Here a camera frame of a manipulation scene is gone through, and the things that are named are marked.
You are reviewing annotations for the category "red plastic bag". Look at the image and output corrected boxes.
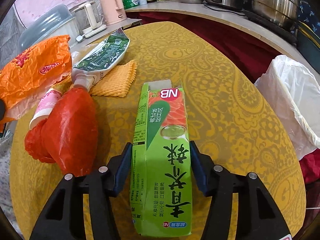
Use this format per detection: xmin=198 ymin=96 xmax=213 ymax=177
xmin=24 ymin=87 xmax=98 ymax=177

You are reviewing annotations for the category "green wasabi paste box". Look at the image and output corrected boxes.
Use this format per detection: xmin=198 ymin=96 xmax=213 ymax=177
xmin=130 ymin=80 xmax=193 ymax=238

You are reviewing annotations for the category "pink white paper cup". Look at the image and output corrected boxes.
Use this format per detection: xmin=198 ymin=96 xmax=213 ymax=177
xmin=29 ymin=88 xmax=62 ymax=130

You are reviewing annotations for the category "orange foam net sleeve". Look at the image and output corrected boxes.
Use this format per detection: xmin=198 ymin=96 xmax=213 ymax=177
xmin=68 ymin=59 xmax=138 ymax=98

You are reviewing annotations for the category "green white squeezed tube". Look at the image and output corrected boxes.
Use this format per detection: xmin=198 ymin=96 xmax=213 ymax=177
xmin=71 ymin=28 xmax=130 ymax=91

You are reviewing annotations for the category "orange plastic bag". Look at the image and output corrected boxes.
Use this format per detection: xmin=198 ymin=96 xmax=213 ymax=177
xmin=1 ymin=35 xmax=72 ymax=124

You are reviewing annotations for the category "white lined trash bin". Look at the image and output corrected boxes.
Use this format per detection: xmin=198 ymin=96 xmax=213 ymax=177
xmin=254 ymin=55 xmax=320 ymax=160

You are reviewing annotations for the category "yellow paisley tablecloth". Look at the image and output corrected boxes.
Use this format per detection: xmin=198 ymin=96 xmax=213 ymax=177
xmin=10 ymin=22 xmax=306 ymax=239

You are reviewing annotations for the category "red cloth skirt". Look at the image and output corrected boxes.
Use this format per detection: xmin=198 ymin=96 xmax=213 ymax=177
xmin=126 ymin=11 xmax=320 ymax=185

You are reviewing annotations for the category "black induction cooker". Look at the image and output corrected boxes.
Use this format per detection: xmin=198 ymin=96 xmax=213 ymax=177
xmin=242 ymin=10 xmax=297 ymax=46

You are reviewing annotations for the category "white box with blue lid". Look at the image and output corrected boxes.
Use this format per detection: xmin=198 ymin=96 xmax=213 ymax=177
xmin=18 ymin=4 xmax=80 ymax=53

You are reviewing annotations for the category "white glass electric kettle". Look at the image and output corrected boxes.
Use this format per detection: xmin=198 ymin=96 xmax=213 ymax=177
xmin=73 ymin=1 xmax=107 ymax=42

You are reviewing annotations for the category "navy floral cloth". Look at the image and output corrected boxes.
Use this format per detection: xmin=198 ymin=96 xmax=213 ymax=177
xmin=291 ymin=0 xmax=319 ymax=37

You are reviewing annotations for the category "pink electric kettle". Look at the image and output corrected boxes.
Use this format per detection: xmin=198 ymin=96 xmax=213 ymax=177
xmin=100 ymin=0 xmax=126 ymax=25

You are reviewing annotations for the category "large steel steamer pot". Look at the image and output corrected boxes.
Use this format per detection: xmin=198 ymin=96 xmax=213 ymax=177
xmin=251 ymin=0 xmax=299 ymax=30

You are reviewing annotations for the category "black power cable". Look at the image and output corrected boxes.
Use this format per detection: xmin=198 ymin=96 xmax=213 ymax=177
xmin=203 ymin=3 xmax=247 ymax=17

